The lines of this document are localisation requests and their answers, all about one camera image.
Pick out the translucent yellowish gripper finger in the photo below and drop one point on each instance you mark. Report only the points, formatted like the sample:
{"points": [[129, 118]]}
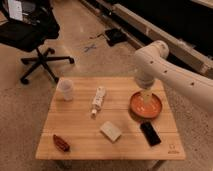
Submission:
{"points": [[146, 95]]}

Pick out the black object on floor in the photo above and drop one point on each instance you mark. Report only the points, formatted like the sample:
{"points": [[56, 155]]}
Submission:
{"points": [[115, 36]]}

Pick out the black smartphone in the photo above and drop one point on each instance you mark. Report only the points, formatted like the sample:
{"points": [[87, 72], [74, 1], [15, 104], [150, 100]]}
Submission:
{"points": [[150, 134]]}

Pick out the white ceramic cup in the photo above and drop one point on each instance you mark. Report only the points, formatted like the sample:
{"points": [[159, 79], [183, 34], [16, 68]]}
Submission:
{"points": [[66, 88]]}

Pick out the dark red small object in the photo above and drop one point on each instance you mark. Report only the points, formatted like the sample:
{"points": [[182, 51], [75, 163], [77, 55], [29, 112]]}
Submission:
{"points": [[60, 143]]}

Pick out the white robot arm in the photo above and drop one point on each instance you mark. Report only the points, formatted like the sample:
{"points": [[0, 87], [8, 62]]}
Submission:
{"points": [[151, 64]]}

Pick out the wooden table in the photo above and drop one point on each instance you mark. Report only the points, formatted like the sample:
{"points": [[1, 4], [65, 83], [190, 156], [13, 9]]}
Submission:
{"points": [[72, 121]]}

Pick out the white paper on chair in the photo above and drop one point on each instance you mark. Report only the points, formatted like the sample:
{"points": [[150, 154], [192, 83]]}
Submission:
{"points": [[15, 9]]}

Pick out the white tube bottle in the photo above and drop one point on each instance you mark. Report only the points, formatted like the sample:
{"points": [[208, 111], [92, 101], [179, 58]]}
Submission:
{"points": [[97, 100]]}

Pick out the black office chair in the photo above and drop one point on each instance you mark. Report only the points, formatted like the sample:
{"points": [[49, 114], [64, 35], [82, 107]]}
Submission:
{"points": [[30, 35]]}

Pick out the orange bowl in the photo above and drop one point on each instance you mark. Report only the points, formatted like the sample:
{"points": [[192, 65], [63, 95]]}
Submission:
{"points": [[150, 109]]}

